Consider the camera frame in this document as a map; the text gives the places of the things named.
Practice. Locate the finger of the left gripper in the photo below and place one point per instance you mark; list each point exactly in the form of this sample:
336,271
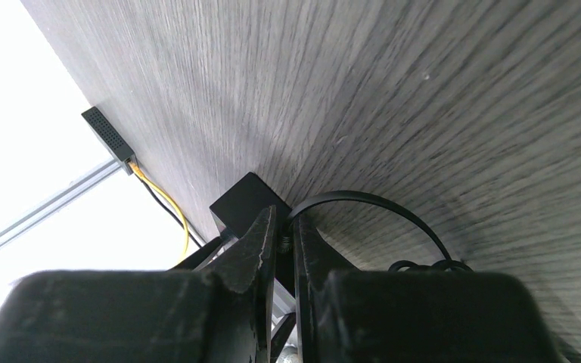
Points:
201,257

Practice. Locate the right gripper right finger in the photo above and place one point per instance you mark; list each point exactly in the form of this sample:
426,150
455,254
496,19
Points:
419,315

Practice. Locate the black ribbed network switch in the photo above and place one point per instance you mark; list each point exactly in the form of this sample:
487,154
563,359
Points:
248,215

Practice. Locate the flat black router box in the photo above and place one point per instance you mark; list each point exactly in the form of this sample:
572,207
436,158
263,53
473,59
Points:
111,138

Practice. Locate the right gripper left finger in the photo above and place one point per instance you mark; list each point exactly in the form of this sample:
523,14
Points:
220,313

